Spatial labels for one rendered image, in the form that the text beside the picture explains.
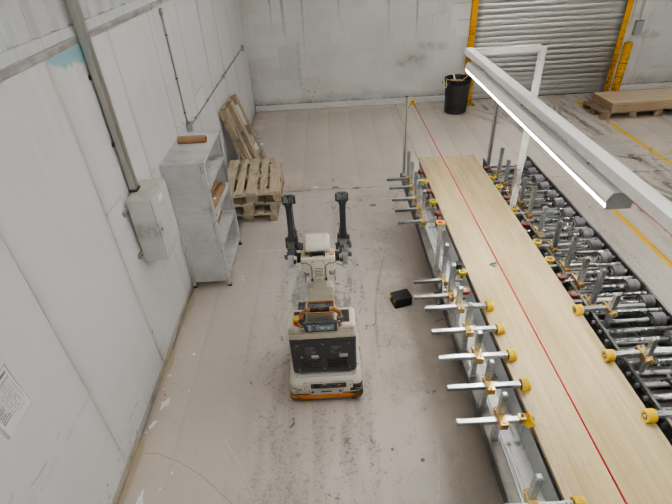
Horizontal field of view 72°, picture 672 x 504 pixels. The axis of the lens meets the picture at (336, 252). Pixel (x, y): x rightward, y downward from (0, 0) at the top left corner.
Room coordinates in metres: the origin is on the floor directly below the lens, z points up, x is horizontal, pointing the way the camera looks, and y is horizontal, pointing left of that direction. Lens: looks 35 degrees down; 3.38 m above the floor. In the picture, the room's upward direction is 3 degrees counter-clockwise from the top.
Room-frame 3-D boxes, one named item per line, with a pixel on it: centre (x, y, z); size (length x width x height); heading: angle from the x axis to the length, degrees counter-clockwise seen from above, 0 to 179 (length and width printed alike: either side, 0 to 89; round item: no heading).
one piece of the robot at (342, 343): (2.78, 0.15, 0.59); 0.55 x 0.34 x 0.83; 90
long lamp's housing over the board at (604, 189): (2.93, -1.26, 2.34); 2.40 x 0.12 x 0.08; 0
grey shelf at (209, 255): (4.70, 1.46, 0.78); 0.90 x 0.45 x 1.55; 0
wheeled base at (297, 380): (2.88, 0.15, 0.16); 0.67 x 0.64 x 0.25; 0
